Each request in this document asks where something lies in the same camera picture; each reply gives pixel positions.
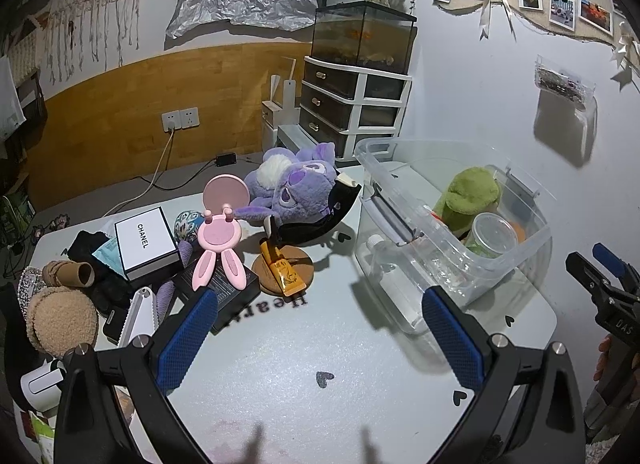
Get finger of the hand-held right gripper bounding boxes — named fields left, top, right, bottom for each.
left=592, top=243, right=640, bottom=291
left=566, top=251, right=622, bottom=304

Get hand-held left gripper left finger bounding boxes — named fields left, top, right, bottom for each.
left=55, top=288, right=219, bottom=464

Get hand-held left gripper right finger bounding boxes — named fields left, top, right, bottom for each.
left=421, top=286, right=586, bottom=464

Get clear plastic jar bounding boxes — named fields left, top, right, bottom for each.
left=467, top=212, right=518, bottom=260

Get clear plastic container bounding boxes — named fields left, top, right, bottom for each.
left=354, top=138, right=553, bottom=336

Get person's right hand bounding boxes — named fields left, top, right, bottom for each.
left=595, top=334, right=616, bottom=382

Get purple fuzzy cloth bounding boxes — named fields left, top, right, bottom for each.
left=152, top=239, right=198, bottom=322

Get black wallet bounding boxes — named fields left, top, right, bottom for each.
left=102, top=308, right=130, bottom=345

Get white box with black rim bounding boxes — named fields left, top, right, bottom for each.
left=114, top=206, right=183, bottom=282

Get pink rabbit-shaped stand mirror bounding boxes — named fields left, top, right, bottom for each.
left=191, top=174, right=251, bottom=291

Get light blue packet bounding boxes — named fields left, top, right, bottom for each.
left=91, top=235, right=126, bottom=277

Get peacock-print ball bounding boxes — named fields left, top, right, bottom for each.
left=174, top=210, right=205, bottom=244

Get orange tube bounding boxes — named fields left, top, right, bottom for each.
left=259, top=238, right=306, bottom=295

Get beige fuzzy hat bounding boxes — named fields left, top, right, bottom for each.
left=25, top=285, right=99, bottom=360

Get black cloth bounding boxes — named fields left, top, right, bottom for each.
left=66, top=230, right=133, bottom=317

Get brown cardboard tube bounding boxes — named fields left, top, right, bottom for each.
left=41, top=259, right=96, bottom=289

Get green plush toy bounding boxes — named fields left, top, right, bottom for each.
left=432, top=167, right=503, bottom=245

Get white cylindrical device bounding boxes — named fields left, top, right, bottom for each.
left=20, top=359, right=68, bottom=412

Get silver sequin pouch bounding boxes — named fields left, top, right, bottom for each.
left=16, top=266, right=46, bottom=317

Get patterned slippers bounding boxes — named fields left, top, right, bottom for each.
left=32, top=214, right=71, bottom=240

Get green and white packet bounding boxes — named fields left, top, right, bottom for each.
left=27, top=411, right=58, bottom=464

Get purple plush toy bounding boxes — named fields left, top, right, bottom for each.
left=235, top=141, right=337, bottom=222

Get green box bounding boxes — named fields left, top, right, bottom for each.
left=0, top=194, right=36, bottom=235

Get low white shelf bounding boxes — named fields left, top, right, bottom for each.
left=275, top=123, right=313, bottom=151

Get white drawer unit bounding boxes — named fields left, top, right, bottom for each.
left=298, top=55, right=413, bottom=161

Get small white wooden stand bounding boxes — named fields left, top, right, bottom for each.
left=261, top=58, right=301, bottom=127

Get dark wooden shelf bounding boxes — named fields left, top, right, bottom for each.
left=0, top=69, right=51, bottom=225

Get white paper bag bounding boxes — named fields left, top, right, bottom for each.
left=0, top=56, right=27, bottom=142

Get glass fish tank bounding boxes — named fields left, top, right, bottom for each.
left=311, top=0, right=417, bottom=76

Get black cable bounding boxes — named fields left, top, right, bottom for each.
left=150, top=159, right=221, bottom=192

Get white power cable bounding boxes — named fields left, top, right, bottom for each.
left=102, top=130, right=173, bottom=217

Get clear wall pouch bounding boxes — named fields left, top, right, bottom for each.
left=534, top=55, right=598, bottom=120

